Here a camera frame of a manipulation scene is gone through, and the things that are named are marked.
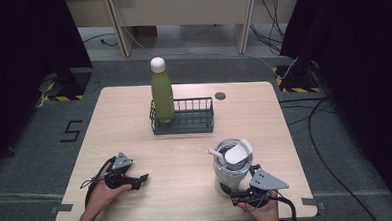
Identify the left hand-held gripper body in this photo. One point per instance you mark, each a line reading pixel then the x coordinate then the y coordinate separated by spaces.
pixel 121 162

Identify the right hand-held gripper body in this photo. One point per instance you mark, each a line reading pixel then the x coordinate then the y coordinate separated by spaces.
pixel 265 181

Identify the white tumbler with straw lid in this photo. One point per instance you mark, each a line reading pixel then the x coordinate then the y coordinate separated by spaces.
pixel 228 175

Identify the green bottle with white cap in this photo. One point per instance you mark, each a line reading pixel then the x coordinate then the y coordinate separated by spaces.
pixel 162 95

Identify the person's right hand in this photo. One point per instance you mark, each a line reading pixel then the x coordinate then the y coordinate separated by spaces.
pixel 263 216

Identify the person's left hand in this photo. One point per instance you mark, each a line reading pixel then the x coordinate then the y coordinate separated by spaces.
pixel 99 196

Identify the grey tape piece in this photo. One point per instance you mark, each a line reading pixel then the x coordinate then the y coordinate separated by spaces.
pixel 63 208
pixel 313 202

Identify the black stand base, hazard tape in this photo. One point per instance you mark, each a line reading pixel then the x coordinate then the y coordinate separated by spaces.
pixel 298 82
pixel 68 87

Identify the black curtain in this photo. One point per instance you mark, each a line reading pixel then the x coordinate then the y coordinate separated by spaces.
pixel 15 65
pixel 365 49

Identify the beige desk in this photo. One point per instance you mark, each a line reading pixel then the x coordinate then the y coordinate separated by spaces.
pixel 179 11

